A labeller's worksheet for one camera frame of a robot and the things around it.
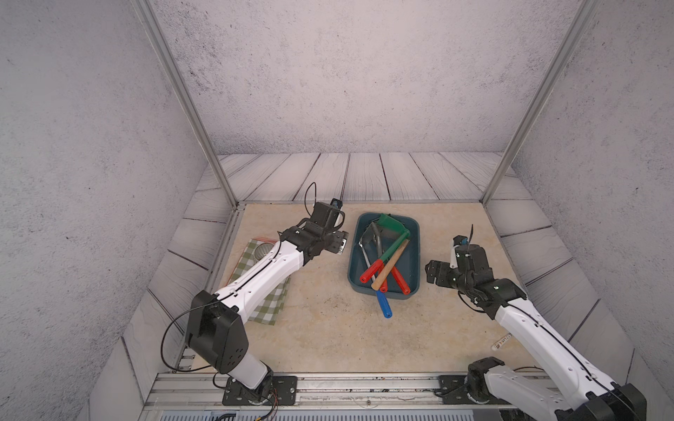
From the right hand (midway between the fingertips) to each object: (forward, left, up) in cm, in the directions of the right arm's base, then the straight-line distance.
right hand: (441, 267), depth 81 cm
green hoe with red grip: (+25, +12, -9) cm, 29 cm away
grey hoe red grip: (0, +11, -8) cm, 14 cm away
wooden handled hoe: (-6, +20, 0) cm, 21 cm away
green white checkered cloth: (-8, +55, -14) cm, 57 cm away
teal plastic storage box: (+11, +6, -15) cm, 20 cm away
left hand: (+9, +31, +5) cm, 33 cm away
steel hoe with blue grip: (+21, +21, -11) cm, 32 cm away
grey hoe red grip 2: (+19, +17, -10) cm, 28 cm away
